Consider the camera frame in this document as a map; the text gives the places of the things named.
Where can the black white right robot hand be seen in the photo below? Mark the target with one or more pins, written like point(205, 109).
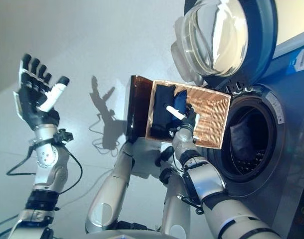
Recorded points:
point(190, 119)

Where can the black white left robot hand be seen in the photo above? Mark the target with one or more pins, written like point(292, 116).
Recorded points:
point(32, 104)

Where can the blue garment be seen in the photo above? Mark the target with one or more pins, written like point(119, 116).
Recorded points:
point(180, 102)

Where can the black garment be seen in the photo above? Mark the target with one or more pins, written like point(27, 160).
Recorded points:
point(160, 109)
point(241, 139)

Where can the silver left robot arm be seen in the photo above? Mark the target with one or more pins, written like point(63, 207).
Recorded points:
point(46, 159)

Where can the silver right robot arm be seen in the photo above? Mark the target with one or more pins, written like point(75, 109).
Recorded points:
point(206, 179)

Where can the dark grey washing machine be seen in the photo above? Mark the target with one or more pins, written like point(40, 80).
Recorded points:
point(291, 124)

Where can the rectangular wicker laundry basket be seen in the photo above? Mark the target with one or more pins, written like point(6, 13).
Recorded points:
point(211, 119)

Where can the glossy brown wooden stool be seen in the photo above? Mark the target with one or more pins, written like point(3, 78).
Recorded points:
point(137, 109)

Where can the round glass washer door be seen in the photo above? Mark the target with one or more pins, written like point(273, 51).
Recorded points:
point(211, 37)

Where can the silver right robot leg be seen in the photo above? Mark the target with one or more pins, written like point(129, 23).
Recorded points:
point(174, 209)

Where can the silver robot leg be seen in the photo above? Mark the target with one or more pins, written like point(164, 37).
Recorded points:
point(174, 209)
point(112, 189)

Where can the silver left robot leg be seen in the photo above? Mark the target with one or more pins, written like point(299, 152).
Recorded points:
point(112, 189)

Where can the small blue sticker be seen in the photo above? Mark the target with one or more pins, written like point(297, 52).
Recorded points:
point(301, 61)

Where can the grey robot torso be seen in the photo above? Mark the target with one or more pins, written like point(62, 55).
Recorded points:
point(127, 234)

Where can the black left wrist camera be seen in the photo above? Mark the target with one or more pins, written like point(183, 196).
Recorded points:
point(63, 136)

